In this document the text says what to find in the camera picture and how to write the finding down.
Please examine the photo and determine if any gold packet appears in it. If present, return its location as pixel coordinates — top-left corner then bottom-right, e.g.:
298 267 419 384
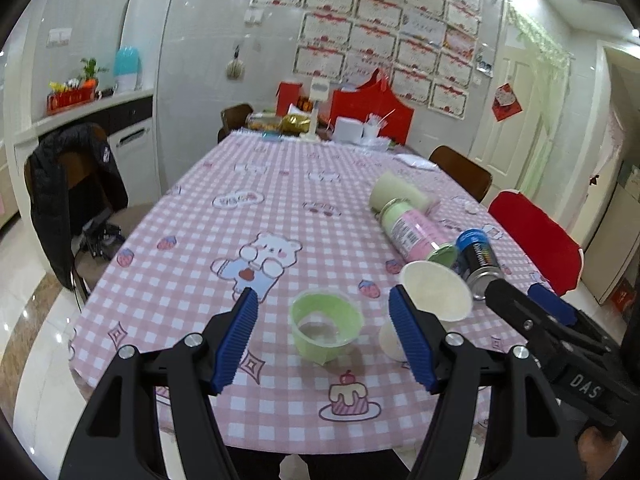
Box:
280 114 313 135

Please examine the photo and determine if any black jacket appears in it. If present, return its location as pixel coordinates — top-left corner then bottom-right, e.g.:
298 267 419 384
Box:
30 125 130 288

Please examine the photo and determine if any pink checkered tablecloth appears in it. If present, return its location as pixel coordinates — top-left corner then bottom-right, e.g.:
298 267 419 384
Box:
67 127 556 456

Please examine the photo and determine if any green plastic cup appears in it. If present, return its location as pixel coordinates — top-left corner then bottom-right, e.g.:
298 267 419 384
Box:
290 288 366 366

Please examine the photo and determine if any blue and black can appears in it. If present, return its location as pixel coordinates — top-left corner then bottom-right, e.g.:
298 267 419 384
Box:
455 228 503 301

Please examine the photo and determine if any pink and green can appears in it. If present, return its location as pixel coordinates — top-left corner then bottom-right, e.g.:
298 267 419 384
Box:
378 199 460 272

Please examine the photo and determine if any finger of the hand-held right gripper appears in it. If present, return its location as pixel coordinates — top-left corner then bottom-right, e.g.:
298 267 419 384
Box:
527 283 616 351
484 276 576 361

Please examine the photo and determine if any pale green cup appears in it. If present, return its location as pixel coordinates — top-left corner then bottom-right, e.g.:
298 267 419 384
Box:
369 172 441 213

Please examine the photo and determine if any red covered chair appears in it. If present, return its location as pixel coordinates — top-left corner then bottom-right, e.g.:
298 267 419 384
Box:
487 189 585 297

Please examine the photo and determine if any white napkin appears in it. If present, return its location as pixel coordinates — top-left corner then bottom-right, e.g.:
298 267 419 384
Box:
395 152 441 171

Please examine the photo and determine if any white paper cup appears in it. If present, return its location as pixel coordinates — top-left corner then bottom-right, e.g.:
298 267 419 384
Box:
378 260 474 362

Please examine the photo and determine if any white side cabinet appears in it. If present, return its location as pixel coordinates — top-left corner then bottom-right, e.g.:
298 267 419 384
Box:
585 160 640 306

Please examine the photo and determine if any white door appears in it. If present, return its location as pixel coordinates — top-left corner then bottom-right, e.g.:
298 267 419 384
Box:
470 0 556 201

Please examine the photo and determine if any red tray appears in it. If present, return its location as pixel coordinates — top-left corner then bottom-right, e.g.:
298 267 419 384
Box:
46 87 97 115

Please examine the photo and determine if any person's right forearm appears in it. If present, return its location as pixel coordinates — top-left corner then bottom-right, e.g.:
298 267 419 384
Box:
575 427 631 480

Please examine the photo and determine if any white box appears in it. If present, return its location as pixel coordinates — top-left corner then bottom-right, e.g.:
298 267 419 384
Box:
334 116 365 144

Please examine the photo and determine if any red door decoration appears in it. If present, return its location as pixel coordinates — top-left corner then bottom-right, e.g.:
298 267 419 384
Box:
491 82 523 122

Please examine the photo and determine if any small potted plant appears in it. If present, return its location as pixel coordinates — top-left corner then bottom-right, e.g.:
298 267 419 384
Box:
80 57 108 86

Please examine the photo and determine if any black object on chair seat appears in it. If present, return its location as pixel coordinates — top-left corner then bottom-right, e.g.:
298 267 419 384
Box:
80 210 126 261

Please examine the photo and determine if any brown wooden chair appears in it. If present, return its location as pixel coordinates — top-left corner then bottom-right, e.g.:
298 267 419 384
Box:
217 104 255 143
429 146 493 203

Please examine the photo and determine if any blue and white appliance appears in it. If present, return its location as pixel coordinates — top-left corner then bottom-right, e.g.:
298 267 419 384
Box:
114 46 143 93

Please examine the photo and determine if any wall of certificates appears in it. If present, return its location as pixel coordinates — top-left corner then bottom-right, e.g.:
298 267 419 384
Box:
250 0 483 121

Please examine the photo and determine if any cup with utensils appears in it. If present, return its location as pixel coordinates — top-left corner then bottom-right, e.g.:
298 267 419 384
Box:
362 114 393 141

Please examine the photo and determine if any white counter cabinet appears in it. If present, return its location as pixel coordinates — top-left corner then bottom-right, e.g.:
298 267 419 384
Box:
12 87 156 211

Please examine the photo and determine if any red gift bag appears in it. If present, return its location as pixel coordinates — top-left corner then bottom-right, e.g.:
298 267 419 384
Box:
327 67 416 146

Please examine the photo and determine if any hanging wall ornament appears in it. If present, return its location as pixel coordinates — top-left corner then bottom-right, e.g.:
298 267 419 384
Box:
226 46 246 81

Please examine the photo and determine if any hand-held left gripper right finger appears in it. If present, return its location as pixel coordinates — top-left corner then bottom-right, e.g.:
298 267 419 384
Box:
388 284 586 480

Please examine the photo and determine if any bread packet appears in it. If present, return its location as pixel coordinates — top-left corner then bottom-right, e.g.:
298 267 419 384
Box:
246 112 283 132

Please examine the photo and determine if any chair with black jacket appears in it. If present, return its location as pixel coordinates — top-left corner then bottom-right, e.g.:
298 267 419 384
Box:
24 122 161 311

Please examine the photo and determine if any white stand sign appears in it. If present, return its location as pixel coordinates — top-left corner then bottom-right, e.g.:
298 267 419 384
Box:
302 79 331 141

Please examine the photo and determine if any lace door valance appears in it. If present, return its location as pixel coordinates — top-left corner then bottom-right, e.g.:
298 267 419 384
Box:
505 5 571 68

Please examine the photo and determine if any red box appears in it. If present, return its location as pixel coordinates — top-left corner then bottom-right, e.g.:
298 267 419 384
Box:
275 81 304 116

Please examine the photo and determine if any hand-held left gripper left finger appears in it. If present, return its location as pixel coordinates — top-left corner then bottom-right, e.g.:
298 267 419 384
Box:
59 287 260 480

